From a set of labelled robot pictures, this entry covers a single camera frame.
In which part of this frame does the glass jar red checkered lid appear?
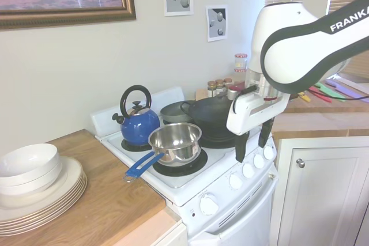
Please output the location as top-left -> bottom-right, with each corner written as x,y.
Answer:
234,52 -> 248,73

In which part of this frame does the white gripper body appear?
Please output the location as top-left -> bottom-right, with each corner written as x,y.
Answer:
226,84 -> 289,137

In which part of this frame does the thick wooden cutting board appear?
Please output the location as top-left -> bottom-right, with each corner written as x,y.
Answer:
284,78 -> 369,114

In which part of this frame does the white electric stove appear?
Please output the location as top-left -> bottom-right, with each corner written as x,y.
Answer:
91,86 -> 279,246

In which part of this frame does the blue kettle black handle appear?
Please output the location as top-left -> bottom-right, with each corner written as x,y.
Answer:
111,84 -> 161,146

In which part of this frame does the steel saucepan blue handle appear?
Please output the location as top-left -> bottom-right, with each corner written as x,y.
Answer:
123,122 -> 202,183

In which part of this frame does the white plate gold rim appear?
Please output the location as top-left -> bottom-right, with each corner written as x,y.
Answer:
0,171 -> 86,221
0,174 -> 87,225
0,156 -> 85,215
0,178 -> 88,229

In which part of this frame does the black stove burner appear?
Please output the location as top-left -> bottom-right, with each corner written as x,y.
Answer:
198,130 -> 240,149
121,138 -> 153,153
152,147 -> 208,177

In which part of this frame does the white oven temperature knob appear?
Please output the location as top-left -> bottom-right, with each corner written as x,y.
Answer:
198,192 -> 220,217

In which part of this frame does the stack of plates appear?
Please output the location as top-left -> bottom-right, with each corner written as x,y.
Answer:
0,181 -> 88,234

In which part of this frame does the green knife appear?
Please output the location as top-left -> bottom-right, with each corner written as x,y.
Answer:
314,82 -> 357,103

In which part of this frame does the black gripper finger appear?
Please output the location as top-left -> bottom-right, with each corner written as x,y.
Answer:
234,131 -> 250,164
257,119 -> 273,149

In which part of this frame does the red knife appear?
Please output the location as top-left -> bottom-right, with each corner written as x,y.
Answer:
307,86 -> 333,104

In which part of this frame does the white burner knob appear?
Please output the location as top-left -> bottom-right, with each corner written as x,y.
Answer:
262,145 -> 275,160
228,172 -> 244,191
253,153 -> 266,169
241,161 -> 256,179

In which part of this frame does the white bowl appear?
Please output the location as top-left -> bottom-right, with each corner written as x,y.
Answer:
0,143 -> 61,179
0,161 -> 63,198

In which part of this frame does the white cabinet with door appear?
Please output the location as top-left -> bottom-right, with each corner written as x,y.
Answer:
272,135 -> 369,246

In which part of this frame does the black wok wooden handle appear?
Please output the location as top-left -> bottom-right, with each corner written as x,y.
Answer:
180,94 -> 240,142

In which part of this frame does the purple knife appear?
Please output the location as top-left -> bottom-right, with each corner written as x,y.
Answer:
325,80 -> 347,89

